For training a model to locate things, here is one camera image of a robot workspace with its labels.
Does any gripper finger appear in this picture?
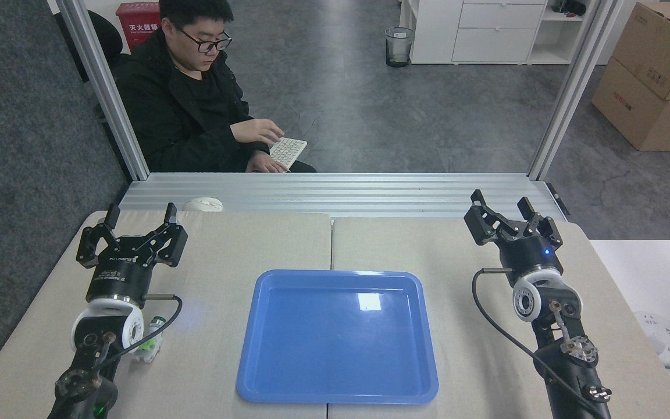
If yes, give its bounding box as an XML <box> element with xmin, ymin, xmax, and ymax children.
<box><xmin>464</xmin><ymin>189</ymin><xmax>515</xmax><ymax>246</ymax></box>
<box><xmin>137</xmin><ymin>202</ymin><xmax>189</xmax><ymax>268</ymax></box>
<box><xmin>76</xmin><ymin>204</ymin><xmax>121</xmax><ymax>269</ymax></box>
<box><xmin>517</xmin><ymin>196</ymin><xmax>564</xmax><ymax>248</ymax></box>

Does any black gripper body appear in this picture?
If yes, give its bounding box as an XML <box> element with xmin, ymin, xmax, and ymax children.
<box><xmin>86</xmin><ymin>235</ymin><xmax>154</xmax><ymax>304</ymax></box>
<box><xmin>497</xmin><ymin>232</ymin><xmax>563</xmax><ymax>286</ymax></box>

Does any green and white switch part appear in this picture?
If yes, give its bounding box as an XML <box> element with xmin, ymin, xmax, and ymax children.
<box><xmin>131</xmin><ymin>315</ymin><xmax>168</xmax><ymax>364</ymax></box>

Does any blue plastic tray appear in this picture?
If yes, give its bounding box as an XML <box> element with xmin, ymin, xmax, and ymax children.
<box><xmin>236</xmin><ymin>269</ymin><xmax>440</xmax><ymax>406</ymax></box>

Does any person's right hand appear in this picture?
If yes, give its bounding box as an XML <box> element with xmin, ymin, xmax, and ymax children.
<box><xmin>246</xmin><ymin>151</ymin><xmax>290</xmax><ymax>174</ymax></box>

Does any person's left hand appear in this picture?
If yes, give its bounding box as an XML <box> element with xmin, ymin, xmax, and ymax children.
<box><xmin>231</xmin><ymin>118</ymin><xmax>285</xmax><ymax>147</ymax></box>

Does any white computer mouse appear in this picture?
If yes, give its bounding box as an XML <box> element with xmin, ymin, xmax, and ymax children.
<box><xmin>181</xmin><ymin>197</ymin><xmax>224</xmax><ymax>213</ymax></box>

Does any beige table mat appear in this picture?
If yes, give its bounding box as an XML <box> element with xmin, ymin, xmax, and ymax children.
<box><xmin>0</xmin><ymin>209</ymin><xmax>333</xmax><ymax>419</ymax></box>
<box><xmin>327</xmin><ymin>216</ymin><xmax>670</xmax><ymax>419</ymax></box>

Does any white side table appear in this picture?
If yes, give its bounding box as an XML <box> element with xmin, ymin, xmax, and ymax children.
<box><xmin>587</xmin><ymin>239</ymin><xmax>670</xmax><ymax>419</ymax></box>

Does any person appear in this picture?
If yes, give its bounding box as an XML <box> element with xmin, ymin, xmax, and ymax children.
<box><xmin>111</xmin><ymin>0</ymin><xmax>318</xmax><ymax>174</ymax></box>

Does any cardboard box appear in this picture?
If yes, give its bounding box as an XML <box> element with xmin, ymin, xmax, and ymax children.
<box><xmin>611</xmin><ymin>1</ymin><xmax>670</xmax><ymax>103</ymax></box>
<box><xmin>590</xmin><ymin>56</ymin><xmax>670</xmax><ymax>152</ymax></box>

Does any white keyboard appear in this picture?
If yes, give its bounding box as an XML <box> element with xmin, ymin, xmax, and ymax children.
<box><xmin>269</xmin><ymin>137</ymin><xmax>308</xmax><ymax>171</ymax></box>

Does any white power strip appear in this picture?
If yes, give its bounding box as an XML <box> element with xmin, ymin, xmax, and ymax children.
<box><xmin>633</xmin><ymin>311</ymin><xmax>670</xmax><ymax>367</ymax></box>

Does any grey mesh waste bin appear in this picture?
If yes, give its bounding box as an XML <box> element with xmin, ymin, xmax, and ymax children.
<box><xmin>384</xmin><ymin>26</ymin><xmax>415</xmax><ymax>69</ymax></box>

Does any white drawer cabinet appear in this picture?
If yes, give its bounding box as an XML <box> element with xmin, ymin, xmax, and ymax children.
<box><xmin>398</xmin><ymin>0</ymin><xmax>589</xmax><ymax>66</ymax></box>

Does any black office chair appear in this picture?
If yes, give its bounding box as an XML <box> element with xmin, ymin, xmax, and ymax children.
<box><xmin>56</xmin><ymin>10</ymin><xmax>124</xmax><ymax>83</ymax></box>

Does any red fire extinguisher box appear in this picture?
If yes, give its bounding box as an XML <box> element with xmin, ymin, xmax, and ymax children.
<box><xmin>115</xmin><ymin>1</ymin><xmax>162</xmax><ymax>54</ymax></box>

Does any silver aluminium post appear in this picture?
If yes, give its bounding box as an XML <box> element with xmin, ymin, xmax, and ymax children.
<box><xmin>526</xmin><ymin>0</ymin><xmax>626</xmax><ymax>182</ymax></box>
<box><xmin>55</xmin><ymin>0</ymin><xmax>151</xmax><ymax>182</ymax></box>

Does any silver aluminium rail platform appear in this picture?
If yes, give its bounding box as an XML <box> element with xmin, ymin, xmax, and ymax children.
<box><xmin>116</xmin><ymin>172</ymin><xmax>572</xmax><ymax>221</ymax></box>

